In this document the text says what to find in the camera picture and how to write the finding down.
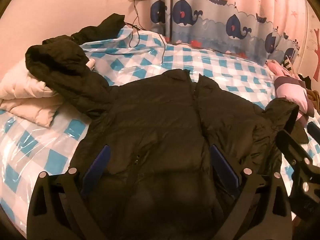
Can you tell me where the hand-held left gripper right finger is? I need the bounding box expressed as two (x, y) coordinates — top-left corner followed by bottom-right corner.
(209, 144), (293, 240)

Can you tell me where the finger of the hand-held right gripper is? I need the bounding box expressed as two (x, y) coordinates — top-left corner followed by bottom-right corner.
(307, 122), (320, 141)
(275, 129), (313, 178)

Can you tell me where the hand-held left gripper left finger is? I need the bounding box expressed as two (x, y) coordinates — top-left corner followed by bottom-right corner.
(27, 144), (112, 240)

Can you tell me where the black puffer jacket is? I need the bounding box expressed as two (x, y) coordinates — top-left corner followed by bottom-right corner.
(25, 40), (309, 240)

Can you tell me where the brown cloth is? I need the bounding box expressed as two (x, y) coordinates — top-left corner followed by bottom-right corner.
(306, 89), (320, 102)

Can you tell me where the pink garment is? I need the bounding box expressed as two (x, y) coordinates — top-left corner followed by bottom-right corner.
(265, 59), (316, 126)

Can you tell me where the black white striped cloth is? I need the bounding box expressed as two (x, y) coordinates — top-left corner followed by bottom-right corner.
(282, 54), (296, 71)

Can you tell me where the white puffer jacket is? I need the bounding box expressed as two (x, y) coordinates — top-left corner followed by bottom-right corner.
(0, 59), (66, 128)

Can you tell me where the blue checkered bed sheet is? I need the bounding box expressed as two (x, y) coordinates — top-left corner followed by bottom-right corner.
(0, 26), (320, 232)

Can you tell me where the black garment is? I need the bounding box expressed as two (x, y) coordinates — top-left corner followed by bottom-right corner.
(42, 13), (125, 47)

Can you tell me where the whale print curtain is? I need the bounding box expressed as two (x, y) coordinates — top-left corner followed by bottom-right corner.
(149, 0), (310, 67)

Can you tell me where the dark pole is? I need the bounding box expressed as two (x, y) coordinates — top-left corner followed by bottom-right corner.
(168, 0), (175, 43)

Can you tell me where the black cable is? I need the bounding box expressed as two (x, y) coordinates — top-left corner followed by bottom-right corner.
(128, 0), (227, 65)

